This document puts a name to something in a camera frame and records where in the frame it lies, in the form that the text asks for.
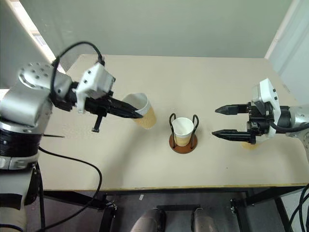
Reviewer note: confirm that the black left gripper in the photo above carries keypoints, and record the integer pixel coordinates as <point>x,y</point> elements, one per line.
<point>96,106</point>

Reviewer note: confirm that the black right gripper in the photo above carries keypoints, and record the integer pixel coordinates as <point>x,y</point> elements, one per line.
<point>259,120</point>

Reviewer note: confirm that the ribbed brown white paper cup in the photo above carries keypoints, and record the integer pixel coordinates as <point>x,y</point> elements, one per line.
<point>148,118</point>
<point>183,128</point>
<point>249,146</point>

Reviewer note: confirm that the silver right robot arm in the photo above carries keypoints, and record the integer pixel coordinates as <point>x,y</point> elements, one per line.
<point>298,116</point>

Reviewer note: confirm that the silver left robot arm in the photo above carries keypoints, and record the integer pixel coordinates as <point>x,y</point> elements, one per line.
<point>21,106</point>

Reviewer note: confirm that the dark rounded shape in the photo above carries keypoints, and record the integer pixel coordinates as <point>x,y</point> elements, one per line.
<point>149,221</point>
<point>204,221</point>

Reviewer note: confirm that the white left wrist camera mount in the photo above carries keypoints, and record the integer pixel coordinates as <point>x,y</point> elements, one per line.
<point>96,79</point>

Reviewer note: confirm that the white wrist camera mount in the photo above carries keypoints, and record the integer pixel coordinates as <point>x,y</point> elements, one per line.
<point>265,91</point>
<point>96,79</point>

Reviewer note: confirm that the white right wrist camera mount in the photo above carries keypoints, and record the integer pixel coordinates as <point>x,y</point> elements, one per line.
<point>265,91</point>

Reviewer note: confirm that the black metal table frame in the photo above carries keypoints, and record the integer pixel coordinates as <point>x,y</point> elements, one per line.
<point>169,189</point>

